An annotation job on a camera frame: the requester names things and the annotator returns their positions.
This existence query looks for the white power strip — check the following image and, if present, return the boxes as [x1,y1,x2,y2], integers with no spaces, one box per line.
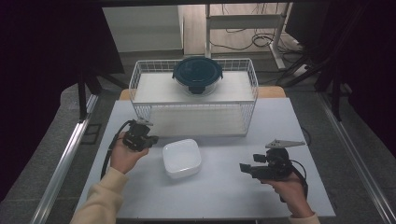
[291,63,310,77]

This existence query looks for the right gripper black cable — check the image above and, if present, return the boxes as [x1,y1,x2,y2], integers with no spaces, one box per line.
[279,159,310,203]

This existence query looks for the white desk frame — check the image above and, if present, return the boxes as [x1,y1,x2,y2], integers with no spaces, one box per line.
[205,3,292,70]

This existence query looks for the person's right hand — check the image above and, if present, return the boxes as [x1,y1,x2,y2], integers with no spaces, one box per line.
[261,172,314,219]

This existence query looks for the white square lidded container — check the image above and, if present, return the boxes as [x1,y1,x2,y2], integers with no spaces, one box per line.
[162,138,203,180]

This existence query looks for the aluminium rail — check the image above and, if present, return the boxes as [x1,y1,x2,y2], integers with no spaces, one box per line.
[316,91,396,224]
[29,92,101,224]

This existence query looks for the round container with blue lid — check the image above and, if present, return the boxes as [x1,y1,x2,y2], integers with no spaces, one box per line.
[172,55,224,97]

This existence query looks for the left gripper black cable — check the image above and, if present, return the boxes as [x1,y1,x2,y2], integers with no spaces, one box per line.
[100,119,134,180]

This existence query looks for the white panel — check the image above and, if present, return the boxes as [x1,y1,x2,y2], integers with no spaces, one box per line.
[102,5,183,53]

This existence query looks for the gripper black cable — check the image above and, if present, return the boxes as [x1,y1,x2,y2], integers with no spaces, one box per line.
[100,119,134,180]
[279,159,310,203]

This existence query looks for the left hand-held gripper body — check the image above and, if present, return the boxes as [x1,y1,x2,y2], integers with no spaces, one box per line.
[121,119,155,153]

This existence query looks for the thin black cable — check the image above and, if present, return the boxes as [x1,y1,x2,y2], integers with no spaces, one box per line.
[300,125,313,147]

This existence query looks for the white wire shelf rack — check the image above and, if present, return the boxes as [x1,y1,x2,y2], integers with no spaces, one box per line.
[128,57,260,138]

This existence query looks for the black floor cables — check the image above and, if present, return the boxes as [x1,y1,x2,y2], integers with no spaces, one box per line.
[209,27,302,54]

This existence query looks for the person's left hand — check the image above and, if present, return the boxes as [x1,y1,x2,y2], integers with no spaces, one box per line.
[109,132,150,175]

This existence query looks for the black metal stand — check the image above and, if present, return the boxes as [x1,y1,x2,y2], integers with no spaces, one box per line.
[276,3,375,122]
[76,69,129,123]

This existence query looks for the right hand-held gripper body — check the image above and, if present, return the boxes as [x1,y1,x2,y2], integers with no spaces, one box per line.
[257,139,307,181]

